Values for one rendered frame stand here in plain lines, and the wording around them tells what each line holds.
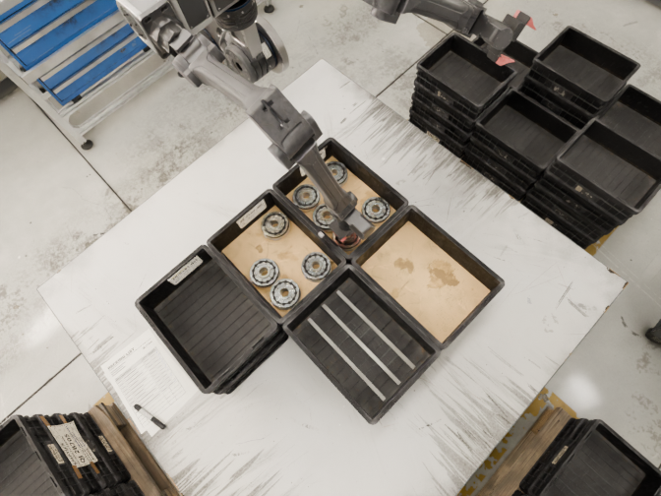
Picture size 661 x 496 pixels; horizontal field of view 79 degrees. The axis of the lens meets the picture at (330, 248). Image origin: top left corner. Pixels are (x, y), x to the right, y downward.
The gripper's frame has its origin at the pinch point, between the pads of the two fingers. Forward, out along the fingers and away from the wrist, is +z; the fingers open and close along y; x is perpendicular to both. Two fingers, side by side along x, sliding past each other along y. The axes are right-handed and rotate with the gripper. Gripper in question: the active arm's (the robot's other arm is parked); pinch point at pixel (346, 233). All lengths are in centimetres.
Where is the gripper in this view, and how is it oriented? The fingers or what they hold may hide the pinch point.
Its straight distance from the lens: 141.2
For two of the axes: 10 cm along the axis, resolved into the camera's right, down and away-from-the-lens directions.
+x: -6.2, -7.3, 2.9
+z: 0.4, 3.3, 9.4
